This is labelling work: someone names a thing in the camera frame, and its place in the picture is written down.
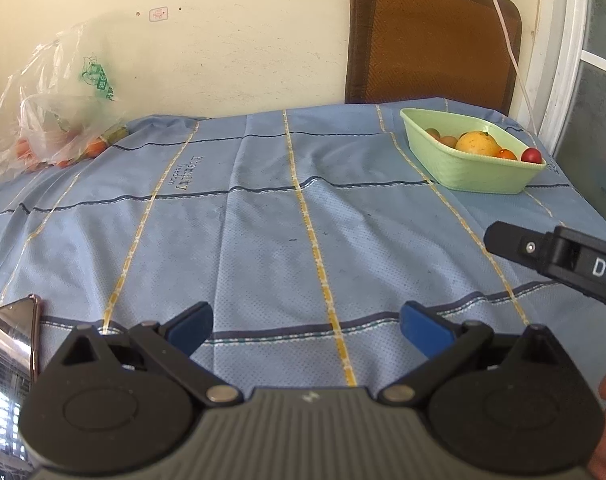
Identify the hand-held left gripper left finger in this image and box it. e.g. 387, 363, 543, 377
48, 301, 244, 407

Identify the blue striped tablecloth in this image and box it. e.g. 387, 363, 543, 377
0, 97, 606, 480

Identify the light green plastic basket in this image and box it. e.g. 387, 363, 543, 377
399, 108, 547, 195

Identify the smartphone with glossy screen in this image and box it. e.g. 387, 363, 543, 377
0, 294, 42, 480

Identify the brown woven chair back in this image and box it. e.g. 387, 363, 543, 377
344, 0, 523, 116

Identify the clear plastic bag green print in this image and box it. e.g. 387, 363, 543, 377
0, 20, 130, 186

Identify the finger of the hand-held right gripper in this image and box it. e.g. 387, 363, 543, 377
484, 220, 559, 277

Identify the large yellow grapefruit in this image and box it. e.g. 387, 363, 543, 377
455, 130, 501, 157

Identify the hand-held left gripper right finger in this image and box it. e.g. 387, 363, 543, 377
378, 300, 579, 406

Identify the white power cable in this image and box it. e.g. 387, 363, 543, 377
477, 0, 540, 134

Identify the white door frame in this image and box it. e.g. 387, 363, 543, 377
523, 0, 606, 156

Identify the white plastic bag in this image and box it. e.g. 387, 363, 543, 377
20, 94, 114, 166

